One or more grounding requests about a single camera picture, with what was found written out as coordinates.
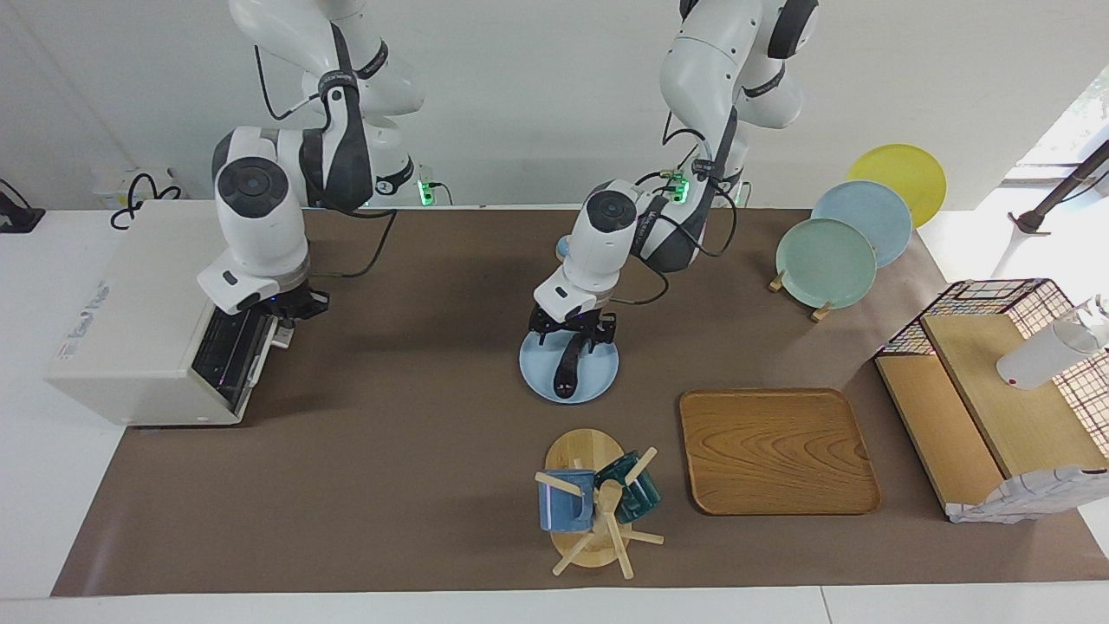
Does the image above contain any wooden shelf with wire basket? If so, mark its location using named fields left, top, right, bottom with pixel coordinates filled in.
left=873, top=279, right=1109, bottom=525

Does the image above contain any rectangular wooden tray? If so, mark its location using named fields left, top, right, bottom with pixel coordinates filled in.
left=679, top=388, right=882, bottom=517

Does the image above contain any black table clamp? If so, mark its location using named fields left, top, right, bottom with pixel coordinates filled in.
left=0, top=178, right=46, bottom=235

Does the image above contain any cream toaster oven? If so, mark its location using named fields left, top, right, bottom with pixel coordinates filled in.
left=48, top=201, right=280, bottom=427

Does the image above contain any dark metal stand pole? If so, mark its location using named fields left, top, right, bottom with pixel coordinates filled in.
left=1008, top=139, right=1109, bottom=237

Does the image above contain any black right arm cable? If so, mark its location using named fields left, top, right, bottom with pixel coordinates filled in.
left=254, top=43, right=399, bottom=280

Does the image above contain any brown table mat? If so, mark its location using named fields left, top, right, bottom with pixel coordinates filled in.
left=50, top=206, right=1109, bottom=599

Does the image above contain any black power cable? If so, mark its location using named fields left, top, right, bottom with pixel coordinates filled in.
left=110, top=173, right=185, bottom=231

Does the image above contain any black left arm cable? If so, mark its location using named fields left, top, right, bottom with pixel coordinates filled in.
left=609, top=126, right=739, bottom=307

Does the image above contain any glass toaster oven door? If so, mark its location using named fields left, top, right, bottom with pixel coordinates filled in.
left=192, top=305, right=280, bottom=415

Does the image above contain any white plastic bottle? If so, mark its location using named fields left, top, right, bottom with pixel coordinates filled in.
left=996, top=295, right=1109, bottom=391

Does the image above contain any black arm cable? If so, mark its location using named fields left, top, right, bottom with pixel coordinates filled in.
left=254, top=43, right=399, bottom=280
left=609, top=126, right=739, bottom=307

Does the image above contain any wooden mug tree stand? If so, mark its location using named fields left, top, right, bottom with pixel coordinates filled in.
left=535, top=427, right=666, bottom=580

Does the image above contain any yellow plate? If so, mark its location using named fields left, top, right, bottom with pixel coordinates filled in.
left=846, top=144, right=947, bottom=228

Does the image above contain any dark purple eggplant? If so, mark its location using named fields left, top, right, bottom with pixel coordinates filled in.
left=553, top=332, right=600, bottom=400

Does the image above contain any blue mug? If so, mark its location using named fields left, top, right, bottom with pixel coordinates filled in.
left=538, top=469, right=599, bottom=533

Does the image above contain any light blue ceramic plate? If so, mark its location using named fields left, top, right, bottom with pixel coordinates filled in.
left=519, top=329, right=621, bottom=405
left=812, top=180, right=912, bottom=268

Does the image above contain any wooden plate rack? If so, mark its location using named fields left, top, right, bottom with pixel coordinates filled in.
left=769, top=270, right=833, bottom=323

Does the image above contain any bright window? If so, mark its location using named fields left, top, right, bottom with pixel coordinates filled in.
left=1005, top=65, right=1109, bottom=187

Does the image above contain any dark green mug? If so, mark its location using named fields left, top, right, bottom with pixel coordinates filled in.
left=594, top=451, right=663, bottom=524

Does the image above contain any pale green plate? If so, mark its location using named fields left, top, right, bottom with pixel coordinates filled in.
left=775, top=218, right=878, bottom=309

